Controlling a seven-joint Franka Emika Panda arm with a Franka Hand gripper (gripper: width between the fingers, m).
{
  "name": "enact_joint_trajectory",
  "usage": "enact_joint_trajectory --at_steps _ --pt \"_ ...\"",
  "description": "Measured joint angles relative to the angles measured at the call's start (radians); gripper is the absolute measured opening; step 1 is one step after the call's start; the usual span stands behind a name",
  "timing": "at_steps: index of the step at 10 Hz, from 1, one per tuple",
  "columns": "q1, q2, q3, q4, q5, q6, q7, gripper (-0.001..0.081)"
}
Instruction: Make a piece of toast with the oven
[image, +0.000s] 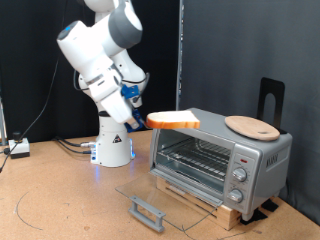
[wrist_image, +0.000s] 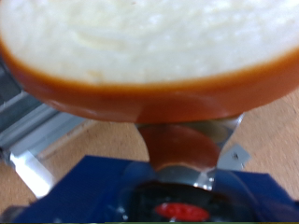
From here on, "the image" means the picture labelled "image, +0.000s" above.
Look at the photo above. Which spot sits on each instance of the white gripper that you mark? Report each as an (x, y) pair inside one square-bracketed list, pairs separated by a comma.
[(115, 103)]

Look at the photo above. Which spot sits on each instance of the white bread slice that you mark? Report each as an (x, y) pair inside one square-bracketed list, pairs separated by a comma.
[(173, 120)]

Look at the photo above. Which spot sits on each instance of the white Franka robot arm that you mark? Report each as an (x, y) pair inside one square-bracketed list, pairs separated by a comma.
[(110, 150)]

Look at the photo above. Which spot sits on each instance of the silver oven temperature knob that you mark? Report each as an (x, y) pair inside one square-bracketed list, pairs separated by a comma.
[(240, 174)]

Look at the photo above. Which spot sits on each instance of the silver oven timer knob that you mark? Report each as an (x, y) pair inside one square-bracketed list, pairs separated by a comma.
[(235, 195)]

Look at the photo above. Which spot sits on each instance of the silver toaster oven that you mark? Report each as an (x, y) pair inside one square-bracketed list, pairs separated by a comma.
[(266, 173)]

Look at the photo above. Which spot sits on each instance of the vertical aluminium pole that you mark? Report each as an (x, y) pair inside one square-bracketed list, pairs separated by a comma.
[(180, 50)]

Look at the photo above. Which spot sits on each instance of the emergency stop button box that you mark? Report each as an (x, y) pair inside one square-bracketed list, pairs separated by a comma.
[(19, 146)]

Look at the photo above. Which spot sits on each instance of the round wooden cutting board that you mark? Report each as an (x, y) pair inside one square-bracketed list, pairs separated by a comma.
[(253, 128)]

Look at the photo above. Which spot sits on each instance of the black backdrop curtain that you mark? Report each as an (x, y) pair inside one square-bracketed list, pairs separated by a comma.
[(26, 50)]

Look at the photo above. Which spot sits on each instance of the slotted wooden block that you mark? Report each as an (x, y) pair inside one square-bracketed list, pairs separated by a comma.
[(230, 216)]

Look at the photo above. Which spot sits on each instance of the black metal bookend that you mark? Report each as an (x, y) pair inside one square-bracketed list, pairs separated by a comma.
[(266, 86)]

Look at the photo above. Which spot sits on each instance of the grey backdrop curtain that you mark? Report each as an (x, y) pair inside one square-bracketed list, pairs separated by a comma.
[(250, 40)]

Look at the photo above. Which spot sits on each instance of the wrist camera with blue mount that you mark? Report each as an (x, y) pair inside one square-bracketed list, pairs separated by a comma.
[(130, 91)]

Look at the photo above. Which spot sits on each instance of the thin metal stand post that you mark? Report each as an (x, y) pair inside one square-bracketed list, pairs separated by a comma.
[(2, 126)]

